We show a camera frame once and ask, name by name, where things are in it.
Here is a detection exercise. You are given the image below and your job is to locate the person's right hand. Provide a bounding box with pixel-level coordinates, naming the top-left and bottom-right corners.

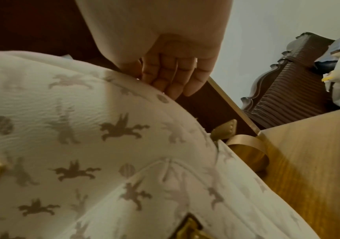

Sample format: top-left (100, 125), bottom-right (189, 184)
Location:
top-left (75, 0), bottom-right (234, 100)

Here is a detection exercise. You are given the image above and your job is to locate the beige horse-print backpack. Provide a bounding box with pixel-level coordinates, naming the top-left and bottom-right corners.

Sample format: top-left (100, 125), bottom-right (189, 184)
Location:
top-left (0, 50), bottom-right (321, 239)

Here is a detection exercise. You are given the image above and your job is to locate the dark wooden bed headboard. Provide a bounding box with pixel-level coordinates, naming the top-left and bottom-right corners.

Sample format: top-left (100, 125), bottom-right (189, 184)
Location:
top-left (240, 32), bottom-right (340, 130)

